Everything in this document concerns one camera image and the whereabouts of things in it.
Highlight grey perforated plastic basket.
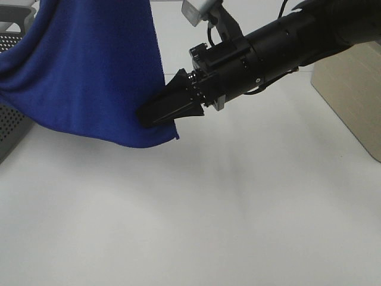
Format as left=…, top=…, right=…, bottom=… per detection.
left=1, top=3, right=36, bottom=162

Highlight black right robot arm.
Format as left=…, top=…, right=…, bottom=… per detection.
left=136, top=1, right=380, bottom=128

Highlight beige storage bin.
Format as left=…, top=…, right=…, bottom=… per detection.
left=311, top=42, right=380, bottom=161

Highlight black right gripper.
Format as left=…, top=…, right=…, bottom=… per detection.
left=136, top=36, right=266, bottom=128

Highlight blue microfibre towel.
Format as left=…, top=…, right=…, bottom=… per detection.
left=11, top=1, right=179, bottom=148

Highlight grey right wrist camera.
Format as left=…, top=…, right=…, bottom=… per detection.
left=181, top=0, right=223, bottom=27

